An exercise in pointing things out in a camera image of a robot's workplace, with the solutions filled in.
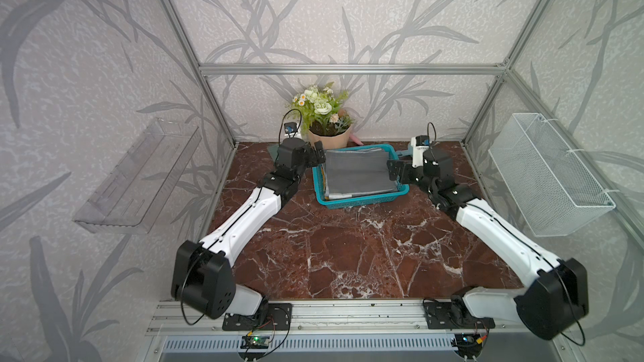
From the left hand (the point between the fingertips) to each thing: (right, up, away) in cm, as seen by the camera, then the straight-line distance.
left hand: (310, 143), depth 81 cm
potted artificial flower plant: (+3, +11, +21) cm, 24 cm away
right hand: (+30, -5, 0) cm, 30 cm away
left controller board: (-15, -58, -10) cm, 60 cm away
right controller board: (+47, -59, -9) cm, 76 cm away
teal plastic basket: (+3, -20, +12) cm, 24 cm away
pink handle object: (+18, +4, +39) cm, 43 cm away
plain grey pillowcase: (+17, -10, +21) cm, 29 cm away
